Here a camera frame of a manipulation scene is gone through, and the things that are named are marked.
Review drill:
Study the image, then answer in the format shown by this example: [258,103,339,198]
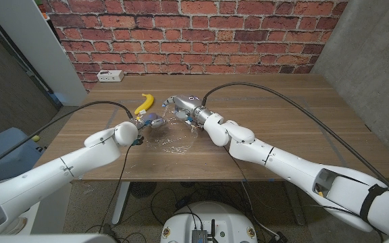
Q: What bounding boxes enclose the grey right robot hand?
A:
[162,94,214,128]

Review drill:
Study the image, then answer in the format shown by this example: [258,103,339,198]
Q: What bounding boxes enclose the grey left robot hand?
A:
[134,112,165,131]

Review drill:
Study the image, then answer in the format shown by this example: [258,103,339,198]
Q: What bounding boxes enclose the clear plastic wrap sheet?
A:
[145,104,201,155]

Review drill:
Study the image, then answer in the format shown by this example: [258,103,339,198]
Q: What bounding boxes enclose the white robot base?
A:
[159,201,259,243]

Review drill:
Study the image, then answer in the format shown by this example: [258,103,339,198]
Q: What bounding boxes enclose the yellow toy banana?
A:
[134,93,155,115]

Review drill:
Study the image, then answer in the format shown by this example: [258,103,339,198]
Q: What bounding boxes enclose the grey tape outline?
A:
[99,96,356,178]

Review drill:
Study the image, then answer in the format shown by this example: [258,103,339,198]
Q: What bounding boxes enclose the white power strip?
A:
[96,70,125,83]

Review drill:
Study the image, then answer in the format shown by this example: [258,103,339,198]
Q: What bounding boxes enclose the round black floor fan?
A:
[129,181,157,199]

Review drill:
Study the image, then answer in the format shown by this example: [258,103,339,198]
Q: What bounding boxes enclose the red brick printed backdrop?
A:
[42,0,349,91]

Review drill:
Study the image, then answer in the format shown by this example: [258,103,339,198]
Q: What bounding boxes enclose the white table leg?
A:
[111,181,131,225]

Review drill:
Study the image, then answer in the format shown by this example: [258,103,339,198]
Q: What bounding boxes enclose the white pillar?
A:
[0,0,88,107]

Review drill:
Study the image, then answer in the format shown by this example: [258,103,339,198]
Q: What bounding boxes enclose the grey table leg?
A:
[284,182,307,226]

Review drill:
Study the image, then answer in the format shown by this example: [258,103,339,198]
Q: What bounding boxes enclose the blue plastic bin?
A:
[0,127,43,185]

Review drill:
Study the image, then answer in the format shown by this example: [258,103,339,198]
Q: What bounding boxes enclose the white robot torso edge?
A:
[0,234,116,243]

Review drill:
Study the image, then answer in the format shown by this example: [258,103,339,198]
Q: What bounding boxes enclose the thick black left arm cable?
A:
[0,100,134,176]

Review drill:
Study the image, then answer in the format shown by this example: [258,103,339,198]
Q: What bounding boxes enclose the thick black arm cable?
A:
[0,100,134,176]
[201,82,389,195]

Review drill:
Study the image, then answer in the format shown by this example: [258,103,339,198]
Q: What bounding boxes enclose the thin black left wrist cable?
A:
[98,143,134,236]

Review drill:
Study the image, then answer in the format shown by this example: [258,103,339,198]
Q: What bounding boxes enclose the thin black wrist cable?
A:
[223,146,259,217]
[98,143,134,236]

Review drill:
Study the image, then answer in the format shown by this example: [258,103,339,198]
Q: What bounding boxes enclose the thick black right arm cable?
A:
[201,82,389,195]

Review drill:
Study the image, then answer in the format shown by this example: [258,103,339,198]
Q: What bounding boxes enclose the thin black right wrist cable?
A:
[223,146,259,217]

